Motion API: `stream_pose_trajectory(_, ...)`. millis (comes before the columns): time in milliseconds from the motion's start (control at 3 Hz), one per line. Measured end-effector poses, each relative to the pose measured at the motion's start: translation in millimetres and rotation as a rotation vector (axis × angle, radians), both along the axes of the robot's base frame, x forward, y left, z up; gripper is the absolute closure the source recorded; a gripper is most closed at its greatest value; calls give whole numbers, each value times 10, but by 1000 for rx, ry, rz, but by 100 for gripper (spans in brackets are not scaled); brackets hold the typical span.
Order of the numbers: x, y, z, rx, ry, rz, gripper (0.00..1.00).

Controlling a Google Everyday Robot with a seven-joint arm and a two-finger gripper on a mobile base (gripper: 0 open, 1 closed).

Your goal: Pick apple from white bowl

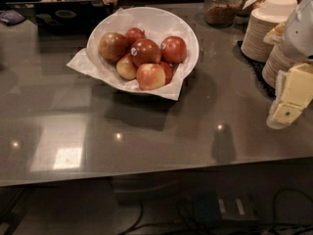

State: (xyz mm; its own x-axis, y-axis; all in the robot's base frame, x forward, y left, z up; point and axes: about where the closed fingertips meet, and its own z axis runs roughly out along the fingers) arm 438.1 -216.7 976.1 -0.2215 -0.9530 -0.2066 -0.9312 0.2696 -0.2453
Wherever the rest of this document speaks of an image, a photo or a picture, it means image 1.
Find white paper liner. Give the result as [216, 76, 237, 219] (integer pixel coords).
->
[66, 7, 197, 102]

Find glass jar with granola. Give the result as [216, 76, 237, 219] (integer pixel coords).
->
[203, 0, 243, 27]

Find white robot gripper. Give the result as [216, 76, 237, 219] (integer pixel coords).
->
[263, 0, 313, 129]

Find hidden red apple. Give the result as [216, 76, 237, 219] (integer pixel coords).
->
[159, 62, 173, 84]

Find brownish red apple left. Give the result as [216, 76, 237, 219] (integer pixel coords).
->
[99, 32, 129, 63]

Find right stack paper plates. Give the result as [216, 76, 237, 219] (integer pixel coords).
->
[262, 44, 294, 88]

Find blue box under table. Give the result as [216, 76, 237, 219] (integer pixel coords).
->
[192, 191, 259, 225]

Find stack paper plates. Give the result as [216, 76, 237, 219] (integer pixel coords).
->
[241, 0, 297, 63]
[262, 44, 294, 88]

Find black tray under plates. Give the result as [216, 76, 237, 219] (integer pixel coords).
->
[241, 51, 276, 100]

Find black laptop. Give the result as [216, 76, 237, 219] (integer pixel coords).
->
[6, 0, 114, 34]

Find left stack paper plates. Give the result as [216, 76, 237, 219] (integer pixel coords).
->
[241, 0, 297, 63]

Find yellow green apple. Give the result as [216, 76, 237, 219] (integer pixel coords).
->
[115, 53, 137, 80]

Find white bowl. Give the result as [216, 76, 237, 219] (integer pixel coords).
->
[86, 6, 201, 94]

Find dark red apple with sticker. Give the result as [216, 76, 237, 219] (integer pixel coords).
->
[130, 38, 161, 67]

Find pink yellow front apple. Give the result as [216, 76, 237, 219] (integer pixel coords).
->
[136, 64, 165, 90]

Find black cable under table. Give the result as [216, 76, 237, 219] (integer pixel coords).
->
[116, 188, 313, 235]

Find small red apple back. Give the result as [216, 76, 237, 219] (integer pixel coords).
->
[125, 27, 146, 45]

